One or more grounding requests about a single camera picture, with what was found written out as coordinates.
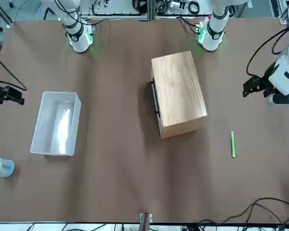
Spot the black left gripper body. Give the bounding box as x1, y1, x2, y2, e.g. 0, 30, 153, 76
261, 64, 280, 97

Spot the green stick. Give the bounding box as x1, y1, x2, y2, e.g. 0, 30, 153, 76
230, 131, 236, 158

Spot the wooden drawer with black handle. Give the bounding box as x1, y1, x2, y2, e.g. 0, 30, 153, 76
148, 59, 163, 139

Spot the clear plastic box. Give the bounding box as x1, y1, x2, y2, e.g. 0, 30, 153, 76
30, 91, 82, 157

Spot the wooden drawer cabinet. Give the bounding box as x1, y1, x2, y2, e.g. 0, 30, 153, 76
151, 50, 209, 140

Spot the clear plastic pen cup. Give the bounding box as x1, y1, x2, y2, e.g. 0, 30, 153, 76
0, 156, 14, 178

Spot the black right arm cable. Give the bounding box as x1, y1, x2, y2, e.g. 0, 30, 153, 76
0, 57, 27, 91

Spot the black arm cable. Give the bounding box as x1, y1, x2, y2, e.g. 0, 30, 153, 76
246, 27, 289, 78
0, 57, 27, 91

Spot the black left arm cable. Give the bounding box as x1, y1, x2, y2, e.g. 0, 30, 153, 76
246, 27, 289, 78

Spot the black table cable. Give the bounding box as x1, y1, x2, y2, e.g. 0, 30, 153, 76
198, 197, 289, 226

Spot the aluminium frame rail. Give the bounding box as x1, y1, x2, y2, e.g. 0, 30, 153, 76
81, 11, 214, 22

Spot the metal mount bracket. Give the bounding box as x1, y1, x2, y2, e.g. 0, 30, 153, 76
139, 212, 153, 223

